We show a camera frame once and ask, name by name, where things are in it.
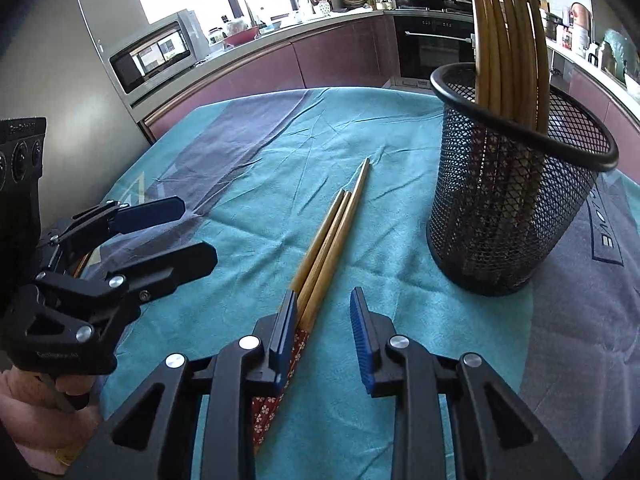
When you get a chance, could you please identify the black built-in oven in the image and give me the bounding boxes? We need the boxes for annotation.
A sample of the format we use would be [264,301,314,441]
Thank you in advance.
[392,12,476,81]

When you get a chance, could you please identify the silver microwave oven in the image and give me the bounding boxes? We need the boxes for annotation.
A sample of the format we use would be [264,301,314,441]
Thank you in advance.
[109,9,208,95]

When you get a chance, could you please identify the green glass vessel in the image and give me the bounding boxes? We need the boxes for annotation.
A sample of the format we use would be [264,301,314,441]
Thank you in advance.
[602,29,634,79]

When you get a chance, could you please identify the purple base cabinets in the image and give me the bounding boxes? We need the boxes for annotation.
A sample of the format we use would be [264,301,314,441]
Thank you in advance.
[547,45,640,183]
[142,12,401,141]

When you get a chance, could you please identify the silver refrigerator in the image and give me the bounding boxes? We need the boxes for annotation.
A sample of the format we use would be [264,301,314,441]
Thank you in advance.
[0,0,153,221]

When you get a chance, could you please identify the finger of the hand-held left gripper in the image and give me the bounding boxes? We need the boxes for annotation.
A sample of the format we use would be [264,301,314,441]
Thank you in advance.
[37,196,187,277]
[35,241,219,302]

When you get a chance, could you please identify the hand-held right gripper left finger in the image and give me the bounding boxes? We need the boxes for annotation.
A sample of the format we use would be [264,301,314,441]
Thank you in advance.
[65,290,299,480]

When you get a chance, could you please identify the pink bowl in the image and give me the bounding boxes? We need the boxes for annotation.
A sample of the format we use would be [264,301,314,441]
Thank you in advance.
[225,27,261,46]

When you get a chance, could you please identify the bundle of wooden chopsticks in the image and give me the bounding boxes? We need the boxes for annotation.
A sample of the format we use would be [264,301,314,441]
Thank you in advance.
[452,0,551,281]

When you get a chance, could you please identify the red-patterned wooden chopstick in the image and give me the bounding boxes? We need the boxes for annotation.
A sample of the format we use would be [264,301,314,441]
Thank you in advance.
[260,190,352,411]
[251,158,371,453]
[290,189,347,295]

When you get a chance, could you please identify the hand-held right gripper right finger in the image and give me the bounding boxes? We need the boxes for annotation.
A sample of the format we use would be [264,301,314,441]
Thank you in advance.
[350,287,583,480]

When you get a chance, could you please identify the black mesh basket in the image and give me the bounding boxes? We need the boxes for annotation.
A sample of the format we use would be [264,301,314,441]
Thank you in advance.
[426,62,620,297]

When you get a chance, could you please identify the person's left hand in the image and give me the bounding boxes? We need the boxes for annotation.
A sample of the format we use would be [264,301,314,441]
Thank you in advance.
[0,370,104,473]

